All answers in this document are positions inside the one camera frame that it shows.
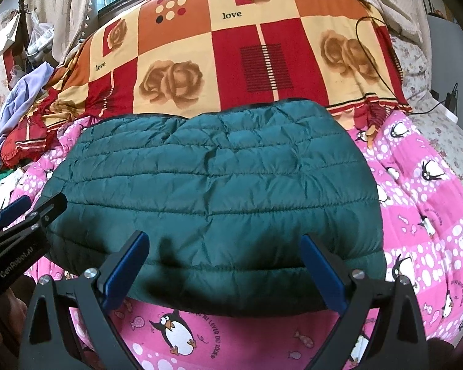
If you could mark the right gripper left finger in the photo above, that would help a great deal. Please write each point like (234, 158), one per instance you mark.
(49, 339)

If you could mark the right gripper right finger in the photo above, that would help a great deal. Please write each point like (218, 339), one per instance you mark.
(398, 339)

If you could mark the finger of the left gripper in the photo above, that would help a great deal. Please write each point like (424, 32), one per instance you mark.
(14, 210)
(50, 209)

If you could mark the dark green puffer jacket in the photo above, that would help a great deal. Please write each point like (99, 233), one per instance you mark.
(224, 199)

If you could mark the pink penguin quilt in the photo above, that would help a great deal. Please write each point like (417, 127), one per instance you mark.
(421, 202)

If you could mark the lavender cloth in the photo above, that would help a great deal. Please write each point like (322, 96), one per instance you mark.
(21, 98)

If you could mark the beige curtain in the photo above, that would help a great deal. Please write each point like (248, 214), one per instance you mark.
(72, 20)

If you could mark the red rose pattern blanket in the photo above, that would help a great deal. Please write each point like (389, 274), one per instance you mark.
(189, 57)

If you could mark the black charger adapter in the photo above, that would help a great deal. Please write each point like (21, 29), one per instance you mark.
(451, 99)

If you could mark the floral bed sheet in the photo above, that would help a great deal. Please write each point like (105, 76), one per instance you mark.
(411, 38)

